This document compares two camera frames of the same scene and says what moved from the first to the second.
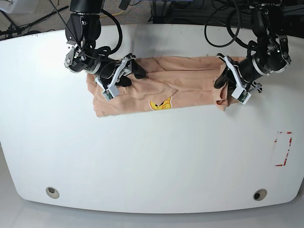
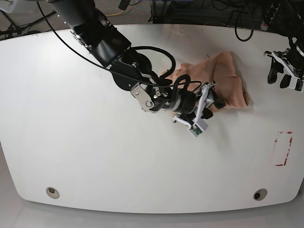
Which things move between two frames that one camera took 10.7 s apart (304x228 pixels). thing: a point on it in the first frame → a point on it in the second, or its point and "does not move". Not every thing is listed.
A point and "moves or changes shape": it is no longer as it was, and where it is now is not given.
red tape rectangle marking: [290, 140] does not move
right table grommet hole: [260, 194] does not move
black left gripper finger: [225, 77] → [276, 67]
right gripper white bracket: [124, 68] → [203, 112]
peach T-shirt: [173, 84] moves or changes shape
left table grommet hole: [52, 192] does not move
